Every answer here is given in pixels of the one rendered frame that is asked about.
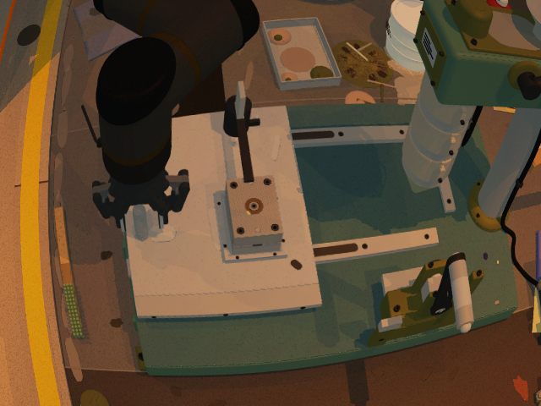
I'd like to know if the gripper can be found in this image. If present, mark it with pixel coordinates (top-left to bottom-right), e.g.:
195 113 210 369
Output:
91 162 191 233

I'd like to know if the white carriage plate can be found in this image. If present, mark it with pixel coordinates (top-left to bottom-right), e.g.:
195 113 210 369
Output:
125 104 323 319

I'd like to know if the grey mould nest plate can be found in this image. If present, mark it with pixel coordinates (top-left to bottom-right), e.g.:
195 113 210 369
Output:
212 189 289 264

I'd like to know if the grey mould block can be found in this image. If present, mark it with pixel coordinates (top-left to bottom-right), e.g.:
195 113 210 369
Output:
224 175 283 255

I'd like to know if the white clamp block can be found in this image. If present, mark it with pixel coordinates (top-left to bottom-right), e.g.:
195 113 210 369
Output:
381 266 424 294

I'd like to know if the olive clamp base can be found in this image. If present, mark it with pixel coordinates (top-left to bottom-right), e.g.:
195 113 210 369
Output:
366 258 485 348

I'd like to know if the grey ribbed press barrel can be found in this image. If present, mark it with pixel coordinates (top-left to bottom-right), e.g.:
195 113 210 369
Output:
400 75 479 194

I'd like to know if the white and black clamp lever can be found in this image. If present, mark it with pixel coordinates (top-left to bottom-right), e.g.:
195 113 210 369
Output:
429 252 473 334

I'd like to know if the green press head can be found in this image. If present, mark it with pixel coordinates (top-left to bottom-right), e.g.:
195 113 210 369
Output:
413 0 541 107

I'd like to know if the thin black rod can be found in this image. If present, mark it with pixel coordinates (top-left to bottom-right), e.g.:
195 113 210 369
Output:
80 105 102 149

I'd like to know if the orange and green ruler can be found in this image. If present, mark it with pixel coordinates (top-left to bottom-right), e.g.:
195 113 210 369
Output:
53 206 85 340

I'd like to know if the grey paper sheet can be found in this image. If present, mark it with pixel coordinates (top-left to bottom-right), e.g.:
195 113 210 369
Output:
74 0 124 61

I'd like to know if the tan round disc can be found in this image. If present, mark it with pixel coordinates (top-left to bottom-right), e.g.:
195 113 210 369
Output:
280 46 317 73

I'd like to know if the grey shallow tray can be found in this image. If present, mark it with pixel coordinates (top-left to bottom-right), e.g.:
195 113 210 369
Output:
260 16 342 91

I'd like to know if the olive round plate with scraps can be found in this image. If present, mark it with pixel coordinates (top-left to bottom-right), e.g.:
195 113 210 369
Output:
331 40 392 90

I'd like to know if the white bucket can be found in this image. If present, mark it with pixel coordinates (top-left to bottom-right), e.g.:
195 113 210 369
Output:
384 0 428 73

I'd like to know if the olive hub with black lever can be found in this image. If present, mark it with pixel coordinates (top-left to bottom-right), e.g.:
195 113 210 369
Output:
506 61 541 101

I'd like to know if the green press base plate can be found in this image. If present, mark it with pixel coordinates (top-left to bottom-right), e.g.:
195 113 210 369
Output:
134 103 520 377

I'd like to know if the grey slotted guide rail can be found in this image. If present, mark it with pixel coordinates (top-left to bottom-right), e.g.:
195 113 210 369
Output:
311 227 440 264
290 124 410 148

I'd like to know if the black cable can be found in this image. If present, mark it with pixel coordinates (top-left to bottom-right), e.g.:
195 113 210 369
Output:
459 105 484 147
500 179 541 283

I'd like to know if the olive post flange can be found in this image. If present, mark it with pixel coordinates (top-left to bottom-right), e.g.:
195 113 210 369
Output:
467 179 515 233

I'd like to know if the grey press post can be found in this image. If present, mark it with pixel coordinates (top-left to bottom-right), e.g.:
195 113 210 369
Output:
479 103 541 219

